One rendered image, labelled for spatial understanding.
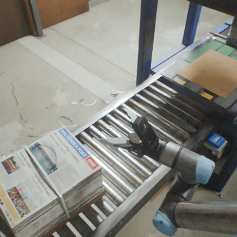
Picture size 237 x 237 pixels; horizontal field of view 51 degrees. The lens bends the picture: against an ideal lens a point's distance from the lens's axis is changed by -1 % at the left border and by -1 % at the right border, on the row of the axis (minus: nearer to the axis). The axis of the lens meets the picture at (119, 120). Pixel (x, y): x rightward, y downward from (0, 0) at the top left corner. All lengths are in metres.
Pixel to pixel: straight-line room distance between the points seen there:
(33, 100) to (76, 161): 1.98
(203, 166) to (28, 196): 0.60
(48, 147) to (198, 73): 1.20
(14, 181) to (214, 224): 0.70
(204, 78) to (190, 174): 1.16
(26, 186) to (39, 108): 1.87
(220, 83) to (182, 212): 1.24
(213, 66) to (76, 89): 1.59
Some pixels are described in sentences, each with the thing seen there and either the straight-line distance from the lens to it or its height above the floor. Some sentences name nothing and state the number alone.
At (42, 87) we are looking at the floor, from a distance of 3.06.
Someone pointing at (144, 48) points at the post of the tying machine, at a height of 0.92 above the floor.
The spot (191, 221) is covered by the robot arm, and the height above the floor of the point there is 1.21.
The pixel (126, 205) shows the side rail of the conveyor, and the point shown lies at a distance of 1.16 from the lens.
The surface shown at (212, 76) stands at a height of 0.80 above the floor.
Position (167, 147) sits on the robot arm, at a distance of 0.77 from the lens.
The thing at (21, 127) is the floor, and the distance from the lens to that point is 2.66.
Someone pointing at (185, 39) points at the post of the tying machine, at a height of 0.75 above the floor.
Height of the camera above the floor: 1.86
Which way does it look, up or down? 47 degrees down
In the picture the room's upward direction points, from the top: straight up
